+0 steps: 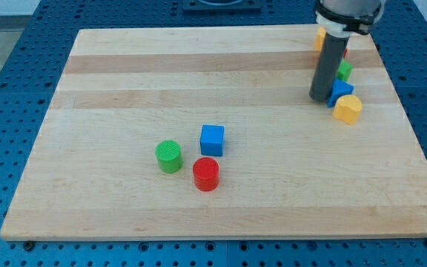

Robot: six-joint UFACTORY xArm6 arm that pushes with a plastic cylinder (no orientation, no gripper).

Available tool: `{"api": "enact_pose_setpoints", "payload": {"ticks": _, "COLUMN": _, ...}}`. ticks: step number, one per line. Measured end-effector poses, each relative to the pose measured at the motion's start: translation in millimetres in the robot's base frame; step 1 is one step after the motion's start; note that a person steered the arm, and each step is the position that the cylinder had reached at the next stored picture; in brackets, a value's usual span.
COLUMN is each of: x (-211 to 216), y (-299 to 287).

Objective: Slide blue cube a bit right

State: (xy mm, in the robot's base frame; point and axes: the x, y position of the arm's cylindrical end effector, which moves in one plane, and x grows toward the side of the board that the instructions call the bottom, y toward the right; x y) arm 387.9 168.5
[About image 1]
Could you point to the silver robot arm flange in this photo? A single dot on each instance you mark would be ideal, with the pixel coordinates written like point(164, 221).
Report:
point(341, 18)

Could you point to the blue cube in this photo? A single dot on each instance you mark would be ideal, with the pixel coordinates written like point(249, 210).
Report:
point(212, 140)

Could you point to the red cylinder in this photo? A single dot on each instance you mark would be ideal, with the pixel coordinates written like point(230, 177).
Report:
point(206, 174)

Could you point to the green cylinder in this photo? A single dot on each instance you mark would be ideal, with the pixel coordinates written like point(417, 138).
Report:
point(169, 156)

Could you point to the wooden board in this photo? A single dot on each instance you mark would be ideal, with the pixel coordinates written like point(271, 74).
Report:
point(290, 170)

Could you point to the blue triangular block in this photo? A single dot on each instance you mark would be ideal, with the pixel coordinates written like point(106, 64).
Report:
point(339, 88)

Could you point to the yellow heart-shaped block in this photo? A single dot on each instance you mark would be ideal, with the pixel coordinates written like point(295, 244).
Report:
point(348, 109)

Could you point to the yellow block behind rod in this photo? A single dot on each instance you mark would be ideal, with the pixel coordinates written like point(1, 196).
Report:
point(320, 38)

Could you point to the green block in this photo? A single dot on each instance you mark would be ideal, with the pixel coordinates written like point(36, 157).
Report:
point(344, 70)

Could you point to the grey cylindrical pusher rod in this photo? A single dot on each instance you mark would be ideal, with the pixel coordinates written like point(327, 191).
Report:
point(327, 67)

